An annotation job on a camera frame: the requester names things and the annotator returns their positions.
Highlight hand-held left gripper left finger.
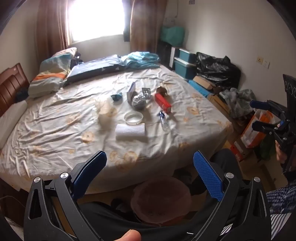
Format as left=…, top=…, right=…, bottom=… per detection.
left=23, top=150, right=108, bottom=241

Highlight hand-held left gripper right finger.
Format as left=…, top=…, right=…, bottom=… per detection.
left=192, top=151, right=272, bottom=241

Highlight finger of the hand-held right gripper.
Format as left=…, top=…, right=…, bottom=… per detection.
left=252, top=120, right=287, bottom=142
left=250, top=99, right=288, bottom=121

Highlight round pink trash bin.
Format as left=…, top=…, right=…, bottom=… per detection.
left=130, top=176, right=192, bottom=228

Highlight white plastic bag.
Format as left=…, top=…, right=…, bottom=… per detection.
left=131, top=95, right=148, bottom=110

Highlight person's right hand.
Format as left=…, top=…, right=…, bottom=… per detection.
left=275, top=140, right=289, bottom=164

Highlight person's left hand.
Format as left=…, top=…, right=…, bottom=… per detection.
left=108, top=229, right=142, bottom=241

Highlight orange white bag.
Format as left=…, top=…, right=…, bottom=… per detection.
left=240, top=108, right=277, bottom=149

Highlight leaf patterned cloth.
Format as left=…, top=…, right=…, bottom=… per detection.
left=219, top=88, right=258, bottom=119

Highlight red shoe box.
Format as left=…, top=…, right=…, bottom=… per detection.
left=231, top=136, right=253, bottom=163

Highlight flat wooden cardboard box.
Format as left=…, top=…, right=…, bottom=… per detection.
left=206, top=93, right=232, bottom=114

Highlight floral bed sheet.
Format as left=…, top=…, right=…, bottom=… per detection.
left=0, top=64, right=233, bottom=195

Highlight white paper towel roll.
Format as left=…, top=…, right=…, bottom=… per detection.
left=115, top=123, right=148, bottom=141

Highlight person's black pants legs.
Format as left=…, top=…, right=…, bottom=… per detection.
left=77, top=148, right=244, bottom=241

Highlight clear plastic bag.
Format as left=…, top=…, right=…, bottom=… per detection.
left=94, top=98, right=115, bottom=127

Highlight black plastic bag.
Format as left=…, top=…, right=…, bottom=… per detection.
left=195, top=52, right=241, bottom=90

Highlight brown cardboard box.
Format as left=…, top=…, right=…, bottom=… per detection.
left=193, top=75, right=223, bottom=95

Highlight white tape roll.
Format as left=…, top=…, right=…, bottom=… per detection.
left=124, top=111, right=143, bottom=125

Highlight small glass bottle blue cap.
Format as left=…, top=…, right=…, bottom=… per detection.
left=158, top=111, right=170, bottom=131

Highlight teal storage box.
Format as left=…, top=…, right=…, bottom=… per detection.
left=173, top=57, right=197, bottom=81
left=179, top=48, right=197, bottom=64

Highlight red carton box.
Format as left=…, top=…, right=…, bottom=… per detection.
left=154, top=93, right=172, bottom=114

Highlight blue white medicine box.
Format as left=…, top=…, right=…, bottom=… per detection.
left=126, top=82, right=137, bottom=103

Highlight white pillow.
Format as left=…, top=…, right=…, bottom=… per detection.
left=0, top=100, right=28, bottom=149

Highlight orange striped pillow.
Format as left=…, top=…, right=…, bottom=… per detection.
left=28, top=70, right=68, bottom=98

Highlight white board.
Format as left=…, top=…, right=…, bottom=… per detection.
left=169, top=46, right=181, bottom=70

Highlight dark blue pillow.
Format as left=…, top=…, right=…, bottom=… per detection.
left=63, top=55, right=127, bottom=88

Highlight blue cloth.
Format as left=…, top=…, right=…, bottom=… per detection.
left=14, top=90, right=30, bottom=103

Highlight black suitcase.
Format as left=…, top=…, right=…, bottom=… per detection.
left=157, top=41, right=173, bottom=68

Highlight dark clothes pile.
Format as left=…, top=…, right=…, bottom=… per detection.
left=70, top=52, right=83, bottom=68

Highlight green bag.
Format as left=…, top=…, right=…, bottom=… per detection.
left=160, top=25, right=186, bottom=45

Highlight teal patterned pillow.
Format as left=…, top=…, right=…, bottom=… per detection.
left=39, top=53, right=75, bottom=75

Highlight wooden headboard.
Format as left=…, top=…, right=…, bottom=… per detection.
left=0, top=63, right=30, bottom=117

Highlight teal blanket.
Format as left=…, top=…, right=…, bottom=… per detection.
left=120, top=51, right=162, bottom=70

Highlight beige blanket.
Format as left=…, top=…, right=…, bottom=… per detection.
left=49, top=47, right=78, bottom=59

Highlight brown curtain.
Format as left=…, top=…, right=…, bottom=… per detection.
left=129, top=0, right=167, bottom=54
left=34, top=0, right=69, bottom=61

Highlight window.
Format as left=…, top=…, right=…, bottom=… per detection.
left=65, top=0, right=131, bottom=44

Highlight beige wall socket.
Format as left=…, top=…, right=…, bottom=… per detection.
left=255, top=56, right=270, bottom=69

